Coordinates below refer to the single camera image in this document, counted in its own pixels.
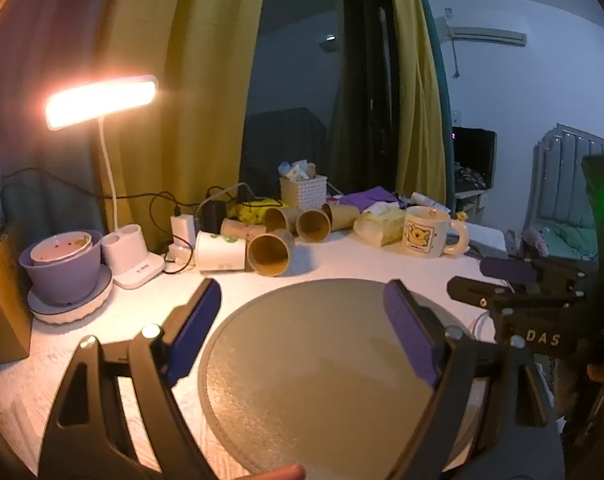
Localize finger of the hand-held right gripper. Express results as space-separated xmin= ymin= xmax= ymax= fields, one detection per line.
xmin=447 ymin=276 xmax=585 ymax=312
xmin=480 ymin=256 xmax=589 ymax=287

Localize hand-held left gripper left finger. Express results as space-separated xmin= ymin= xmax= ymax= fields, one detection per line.
xmin=38 ymin=277 xmax=223 ymax=480

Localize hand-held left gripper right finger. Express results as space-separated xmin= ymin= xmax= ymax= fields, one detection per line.
xmin=383 ymin=279 xmax=565 ymax=480

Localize white paper cup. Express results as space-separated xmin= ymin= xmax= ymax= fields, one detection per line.
xmin=196 ymin=231 xmax=247 ymax=274

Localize brown paper cup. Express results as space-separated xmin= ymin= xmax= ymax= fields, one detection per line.
xmin=247 ymin=229 xmax=295 ymax=278
xmin=296 ymin=207 xmax=331 ymax=244
xmin=263 ymin=206 xmax=303 ymax=235
xmin=221 ymin=217 xmax=265 ymax=242
xmin=323 ymin=202 xmax=361 ymax=233

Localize person's left hand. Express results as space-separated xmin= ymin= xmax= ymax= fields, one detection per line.
xmin=249 ymin=463 xmax=307 ymax=480

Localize green bedding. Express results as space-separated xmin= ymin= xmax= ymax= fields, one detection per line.
xmin=546 ymin=221 xmax=602 ymax=262

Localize white flat box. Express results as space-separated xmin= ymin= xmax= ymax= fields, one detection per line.
xmin=459 ymin=222 xmax=509 ymax=262

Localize pink plush toy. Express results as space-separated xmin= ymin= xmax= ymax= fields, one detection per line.
xmin=521 ymin=225 xmax=551 ymax=257

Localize white bear print mug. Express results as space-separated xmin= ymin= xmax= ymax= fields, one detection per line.
xmin=403 ymin=206 xmax=470 ymax=260

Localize white plug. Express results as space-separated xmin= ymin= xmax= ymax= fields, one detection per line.
xmin=163 ymin=244 xmax=196 ymax=275

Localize grey padded headboard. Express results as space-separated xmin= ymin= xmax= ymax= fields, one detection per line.
xmin=524 ymin=122 xmax=604 ymax=242

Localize white tube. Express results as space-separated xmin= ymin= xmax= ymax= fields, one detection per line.
xmin=411 ymin=192 xmax=451 ymax=212

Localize white charger adapter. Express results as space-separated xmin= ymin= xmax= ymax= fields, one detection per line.
xmin=171 ymin=214 xmax=198 ymax=242

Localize yellow tissue pack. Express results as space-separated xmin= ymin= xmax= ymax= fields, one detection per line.
xmin=353 ymin=204 xmax=407 ymax=247

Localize grey round mat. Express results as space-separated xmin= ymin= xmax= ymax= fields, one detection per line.
xmin=198 ymin=279 xmax=494 ymax=476

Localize black charger adapter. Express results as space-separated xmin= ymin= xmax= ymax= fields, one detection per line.
xmin=203 ymin=201 xmax=228 ymax=234

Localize black monitor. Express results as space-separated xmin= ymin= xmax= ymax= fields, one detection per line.
xmin=452 ymin=126 xmax=498 ymax=194

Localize white round base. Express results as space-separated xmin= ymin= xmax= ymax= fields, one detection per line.
xmin=28 ymin=265 xmax=114 ymax=327

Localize yellow toy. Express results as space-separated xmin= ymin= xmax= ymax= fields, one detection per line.
xmin=232 ymin=199 xmax=289 ymax=226

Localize purple cloth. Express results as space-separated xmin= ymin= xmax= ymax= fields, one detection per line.
xmin=332 ymin=186 xmax=409 ymax=212

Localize purple bowl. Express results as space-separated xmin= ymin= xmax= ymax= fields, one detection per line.
xmin=19 ymin=230 xmax=104 ymax=307

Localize pink strainer bowl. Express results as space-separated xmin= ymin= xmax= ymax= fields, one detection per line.
xmin=30 ymin=231 xmax=92 ymax=266

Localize white plastic basket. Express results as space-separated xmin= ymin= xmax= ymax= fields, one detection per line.
xmin=280 ymin=175 xmax=329 ymax=210

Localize crumpled papers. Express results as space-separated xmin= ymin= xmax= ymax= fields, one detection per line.
xmin=278 ymin=160 xmax=317 ymax=181

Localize cardboard box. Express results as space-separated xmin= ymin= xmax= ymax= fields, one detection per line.
xmin=0 ymin=232 xmax=32 ymax=368

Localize yellow curtain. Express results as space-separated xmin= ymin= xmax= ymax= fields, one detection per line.
xmin=383 ymin=0 xmax=456 ymax=207
xmin=96 ymin=0 xmax=271 ymax=257

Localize white air conditioner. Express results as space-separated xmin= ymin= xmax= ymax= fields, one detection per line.
xmin=434 ymin=16 xmax=528 ymax=47

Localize white desk lamp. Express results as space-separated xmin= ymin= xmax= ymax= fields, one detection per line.
xmin=44 ymin=74 xmax=167 ymax=290

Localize dark glass door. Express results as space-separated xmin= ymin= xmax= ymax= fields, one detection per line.
xmin=241 ymin=0 xmax=399 ymax=201

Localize white cable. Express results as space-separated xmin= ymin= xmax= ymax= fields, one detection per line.
xmin=197 ymin=183 xmax=255 ymax=218

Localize black cable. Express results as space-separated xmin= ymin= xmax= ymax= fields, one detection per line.
xmin=0 ymin=167 xmax=205 ymax=241

